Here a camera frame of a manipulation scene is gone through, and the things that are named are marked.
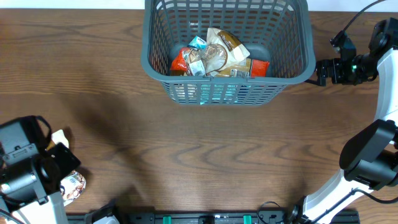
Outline beige brown-label snack pouch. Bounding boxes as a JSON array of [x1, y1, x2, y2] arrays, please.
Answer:
[[46, 129, 86, 207]]

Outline red orange cracker package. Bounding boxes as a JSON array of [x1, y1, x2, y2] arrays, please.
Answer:
[[170, 44, 270, 78]]

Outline teal snack packet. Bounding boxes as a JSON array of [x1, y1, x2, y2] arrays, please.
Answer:
[[200, 84, 238, 105]]

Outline Kleenex tissue multipack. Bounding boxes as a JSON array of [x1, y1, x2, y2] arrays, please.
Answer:
[[188, 36, 207, 50]]

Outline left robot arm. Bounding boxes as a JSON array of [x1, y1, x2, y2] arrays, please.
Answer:
[[1, 116, 80, 223]]

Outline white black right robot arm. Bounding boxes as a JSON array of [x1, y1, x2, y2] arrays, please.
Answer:
[[285, 18, 397, 223]]

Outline grey plastic lattice basket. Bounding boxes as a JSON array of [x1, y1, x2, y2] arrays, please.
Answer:
[[141, 0, 315, 105]]

